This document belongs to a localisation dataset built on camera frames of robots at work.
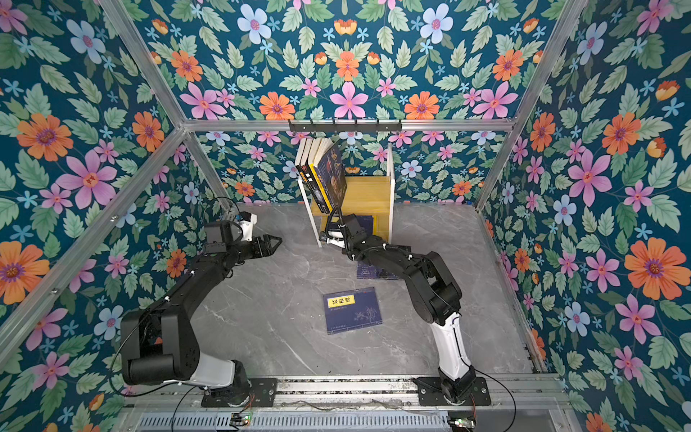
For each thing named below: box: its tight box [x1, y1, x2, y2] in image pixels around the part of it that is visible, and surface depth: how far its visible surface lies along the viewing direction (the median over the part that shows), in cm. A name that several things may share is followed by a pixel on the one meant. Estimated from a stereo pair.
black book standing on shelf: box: [295, 137, 312, 182], surface depth 78 cm
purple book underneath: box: [356, 261, 399, 280], surface depth 98 cm
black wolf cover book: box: [295, 137, 330, 215], surface depth 80 cm
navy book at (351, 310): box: [323, 287, 383, 335], surface depth 90 cm
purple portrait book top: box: [313, 137, 348, 210], surface depth 82 cm
